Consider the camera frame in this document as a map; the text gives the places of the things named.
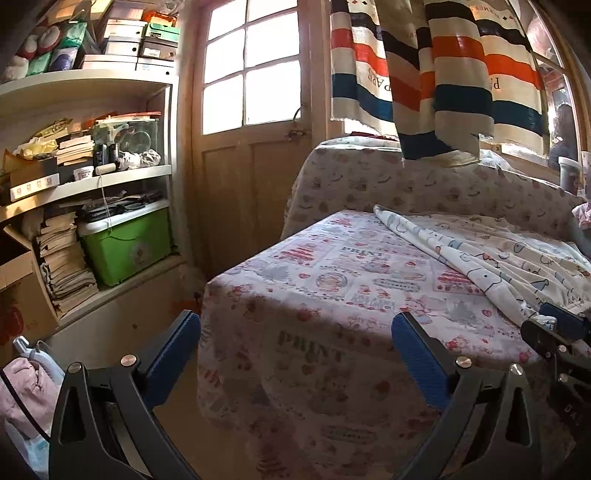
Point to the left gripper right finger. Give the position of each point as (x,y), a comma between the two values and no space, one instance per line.
(487,428)

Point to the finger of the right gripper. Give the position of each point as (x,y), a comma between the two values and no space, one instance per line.
(552,346)
(563,325)

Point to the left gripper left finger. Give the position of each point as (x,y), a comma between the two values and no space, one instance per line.
(104,426)

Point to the white Hello Kitty pants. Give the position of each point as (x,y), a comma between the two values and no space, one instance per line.
(517,270)

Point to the pink bag on floor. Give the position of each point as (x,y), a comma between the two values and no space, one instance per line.
(30,385)

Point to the folded pink garment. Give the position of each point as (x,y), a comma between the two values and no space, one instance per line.
(582,215)

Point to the stack of papers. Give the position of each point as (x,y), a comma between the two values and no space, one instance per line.
(67,277)

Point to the grey lidded jar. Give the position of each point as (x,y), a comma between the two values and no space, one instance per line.
(570,171)

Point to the white shelf unit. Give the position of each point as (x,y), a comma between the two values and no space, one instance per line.
(97,143)

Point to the green storage bin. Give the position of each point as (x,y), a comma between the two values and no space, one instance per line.
(122,245)

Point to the pink print bed sheet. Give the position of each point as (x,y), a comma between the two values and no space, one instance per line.
(296,352)

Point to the baby bear patterned headboard cover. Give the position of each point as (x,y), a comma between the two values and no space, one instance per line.
(357,173)

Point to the striped hanging curtain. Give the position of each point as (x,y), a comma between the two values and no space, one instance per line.
(440,75)

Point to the wooden door with window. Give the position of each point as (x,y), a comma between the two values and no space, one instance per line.
(253,103)

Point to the stacked shoe boxes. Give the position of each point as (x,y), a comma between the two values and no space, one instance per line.
(139,36)

